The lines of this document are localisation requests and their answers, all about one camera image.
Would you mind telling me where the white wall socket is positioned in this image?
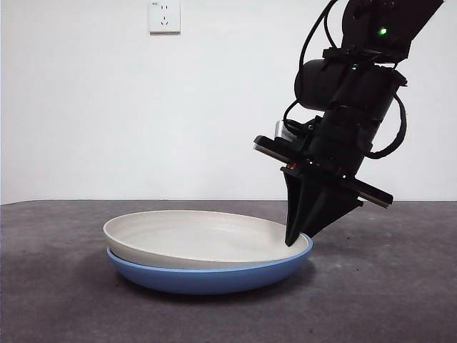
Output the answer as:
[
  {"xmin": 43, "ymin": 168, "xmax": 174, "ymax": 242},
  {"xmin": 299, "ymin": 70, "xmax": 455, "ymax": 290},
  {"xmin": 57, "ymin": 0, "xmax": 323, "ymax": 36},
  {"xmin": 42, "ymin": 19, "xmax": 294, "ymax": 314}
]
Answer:
[{"xmin": 149, "ymin": 0, "xmax": 181, "ymax": 36}]

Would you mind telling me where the white round plate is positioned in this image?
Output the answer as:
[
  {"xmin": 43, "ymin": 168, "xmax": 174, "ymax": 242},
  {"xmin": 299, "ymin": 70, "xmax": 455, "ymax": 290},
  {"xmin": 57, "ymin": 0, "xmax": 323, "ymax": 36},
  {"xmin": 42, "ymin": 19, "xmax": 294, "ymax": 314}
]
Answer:
[{"xmin": 102, "ymin": 209, "xmax": 310, "ymax": 269}]

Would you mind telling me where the blue round plate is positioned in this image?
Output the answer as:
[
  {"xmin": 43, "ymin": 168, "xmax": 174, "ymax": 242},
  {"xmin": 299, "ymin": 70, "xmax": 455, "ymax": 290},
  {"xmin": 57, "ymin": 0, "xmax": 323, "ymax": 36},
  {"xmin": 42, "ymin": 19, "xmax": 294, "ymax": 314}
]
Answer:
[{"xmin": 106, "ymin": 234, "xmax": 314, "ymax": 296}]

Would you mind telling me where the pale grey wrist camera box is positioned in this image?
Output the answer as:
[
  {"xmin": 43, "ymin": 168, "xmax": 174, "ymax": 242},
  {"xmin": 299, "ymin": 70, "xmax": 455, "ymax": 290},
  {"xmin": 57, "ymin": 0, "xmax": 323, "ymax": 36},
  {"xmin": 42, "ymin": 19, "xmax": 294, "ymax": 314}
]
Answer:
[{"xmin": 273, "ymin": 120, "xmax": 298, "ymax": 143}]

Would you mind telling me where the black cable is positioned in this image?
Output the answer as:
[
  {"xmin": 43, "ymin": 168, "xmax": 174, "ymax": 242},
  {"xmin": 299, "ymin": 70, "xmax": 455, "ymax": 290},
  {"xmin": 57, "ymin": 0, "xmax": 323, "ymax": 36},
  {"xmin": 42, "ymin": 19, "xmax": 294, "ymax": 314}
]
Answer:
[
  {"xmin": 369, "ymin": 93, "xmax": 408, "ymax": 160},
  {"xmin": 283, "ymin": 99, "xmax": 305, "ymax": 126},
  {"xmin": 298, "ymin": 0, "xmax": 340, "ymax": 71}
]

